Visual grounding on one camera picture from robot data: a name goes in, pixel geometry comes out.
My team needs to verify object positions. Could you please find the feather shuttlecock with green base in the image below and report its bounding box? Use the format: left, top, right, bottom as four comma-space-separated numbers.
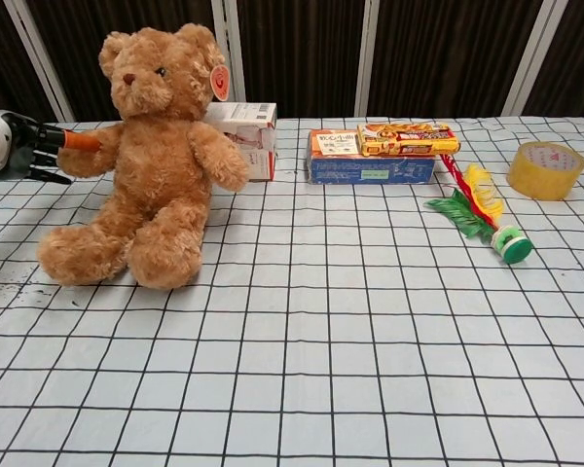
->
422, 154, 533, 266

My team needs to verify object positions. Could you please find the yellow snack package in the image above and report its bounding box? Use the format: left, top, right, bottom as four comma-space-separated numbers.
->
356, 121, 461, 158

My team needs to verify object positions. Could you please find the brown teddy bear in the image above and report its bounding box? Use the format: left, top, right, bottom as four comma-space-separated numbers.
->
36, 22, 252, 292

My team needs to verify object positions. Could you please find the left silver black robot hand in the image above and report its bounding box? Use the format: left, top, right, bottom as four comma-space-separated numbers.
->
0, 109, 104, 186

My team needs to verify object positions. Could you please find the clear yellowish tape roll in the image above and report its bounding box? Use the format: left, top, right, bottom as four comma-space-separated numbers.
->
505, 141, 584, 201

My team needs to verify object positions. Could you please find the white black checked tablecloth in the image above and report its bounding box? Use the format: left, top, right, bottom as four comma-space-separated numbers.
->
0, 114, 584, 467

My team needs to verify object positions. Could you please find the white cardboard box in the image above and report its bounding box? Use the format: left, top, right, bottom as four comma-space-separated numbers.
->
202, 101, 279, 183

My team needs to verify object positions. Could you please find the blue cardboard box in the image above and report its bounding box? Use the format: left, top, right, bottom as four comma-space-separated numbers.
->
305, 127, 438, 186

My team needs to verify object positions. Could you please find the white metal frame post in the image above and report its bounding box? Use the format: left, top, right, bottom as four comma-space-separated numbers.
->
502, 0, 557, 117
210, 0, 247, 104
355, 0, 382, 119
3, 0, 76, 123

